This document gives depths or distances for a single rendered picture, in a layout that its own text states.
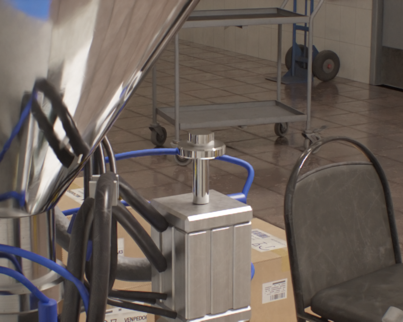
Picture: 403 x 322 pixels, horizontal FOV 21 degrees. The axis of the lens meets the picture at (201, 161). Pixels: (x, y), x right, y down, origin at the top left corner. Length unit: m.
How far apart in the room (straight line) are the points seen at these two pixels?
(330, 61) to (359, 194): 6.27
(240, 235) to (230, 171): 5.62
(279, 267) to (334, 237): 0.82
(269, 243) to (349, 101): 4.68
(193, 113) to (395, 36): 2.58
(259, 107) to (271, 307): 3.46
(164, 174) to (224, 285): 5.56
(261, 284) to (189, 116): 3.19
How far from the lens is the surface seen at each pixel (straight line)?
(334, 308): 2.68
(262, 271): 3.63
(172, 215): 0.65
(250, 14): 6.92
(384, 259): 3.00
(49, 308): 0.60
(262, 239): 3.83
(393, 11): 8.93
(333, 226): 2.87
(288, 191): 2.72
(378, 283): 2.82
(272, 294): 3.69
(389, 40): 8.99
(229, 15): 6.87
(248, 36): 10.53
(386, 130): 7.44
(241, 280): 0.67
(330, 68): 9.19
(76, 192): 3.49
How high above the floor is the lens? 1.60
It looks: 14 degrees down
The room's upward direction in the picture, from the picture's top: straight up
